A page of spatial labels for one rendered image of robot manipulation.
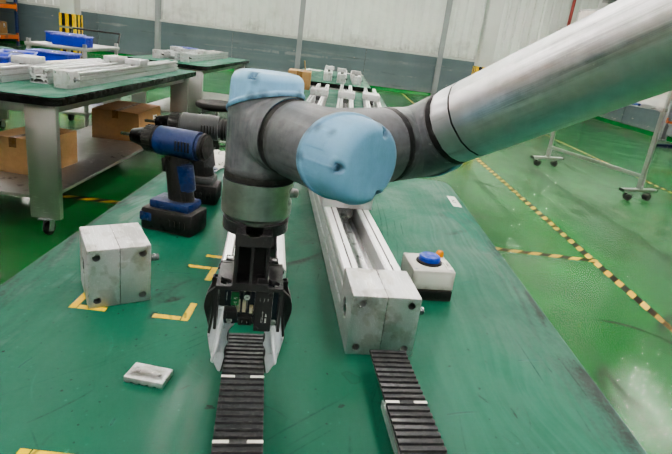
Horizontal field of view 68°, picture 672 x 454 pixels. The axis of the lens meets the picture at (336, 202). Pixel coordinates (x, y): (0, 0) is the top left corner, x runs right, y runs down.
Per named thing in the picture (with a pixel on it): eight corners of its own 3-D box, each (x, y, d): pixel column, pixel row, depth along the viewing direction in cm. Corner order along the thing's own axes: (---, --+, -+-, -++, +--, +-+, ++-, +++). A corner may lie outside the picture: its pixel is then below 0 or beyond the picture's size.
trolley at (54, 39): (87, 140, 490) (85, 32, 459) (28, 134, 484) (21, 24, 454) (123, 123, 588) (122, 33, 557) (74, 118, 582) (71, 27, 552)
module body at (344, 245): (397, 323, 82) (405, 276, 80) (337, 320, 81) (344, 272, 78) (337, 185, 158) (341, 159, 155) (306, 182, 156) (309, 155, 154)
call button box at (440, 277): (450, 302, 92) (457, 271, 90) (399, 299, 90) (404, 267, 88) (436, 281, 99) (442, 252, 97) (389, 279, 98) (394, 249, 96)
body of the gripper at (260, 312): (209, 334, 53) (215, 229, 50) (217, 295, 61) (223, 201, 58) (281, 337, 54) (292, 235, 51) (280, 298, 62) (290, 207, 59)
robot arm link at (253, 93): (260, 75, 44) (213, 64, 50) (251, 193, 48) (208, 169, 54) (327, 80, 50) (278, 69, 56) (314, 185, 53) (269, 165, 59)
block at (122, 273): (166, 297, 81) (167, 243, 78) (88, 309, 75) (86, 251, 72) (152, 270, 89) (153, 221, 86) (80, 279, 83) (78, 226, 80)
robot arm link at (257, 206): (226, 165, 57) (298, 172, 58) (223, 203, 58) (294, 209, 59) (219, 184, 49) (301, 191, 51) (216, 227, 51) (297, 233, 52)
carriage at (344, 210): (369, 222, 111) (374, 192, 109) (320, 218, 109) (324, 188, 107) (358, 199, 126) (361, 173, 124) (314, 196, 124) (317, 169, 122)
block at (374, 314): (427, 356, 74) (438, 300, 71) (344, 354, 72) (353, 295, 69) (411, 323, 83) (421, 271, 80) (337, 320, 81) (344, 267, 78)
